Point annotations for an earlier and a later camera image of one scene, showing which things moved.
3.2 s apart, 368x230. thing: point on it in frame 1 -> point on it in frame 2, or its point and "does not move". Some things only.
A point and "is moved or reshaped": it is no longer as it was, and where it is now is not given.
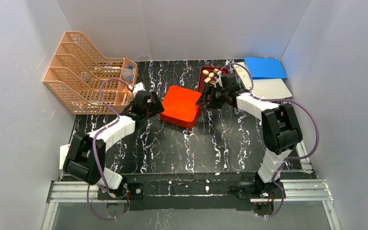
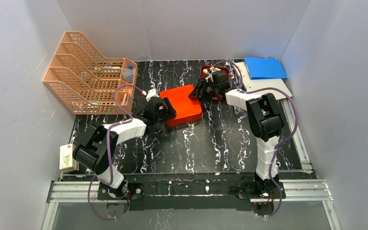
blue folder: x=265 y=68 does not move
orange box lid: x=180 y=107 is moved or reshaped
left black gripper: x=154 y=103 -> x=167 y=108
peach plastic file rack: x=77 y=72 does not move
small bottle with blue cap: x=128 y=74 does not move
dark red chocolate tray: x=208 y=74 does not move
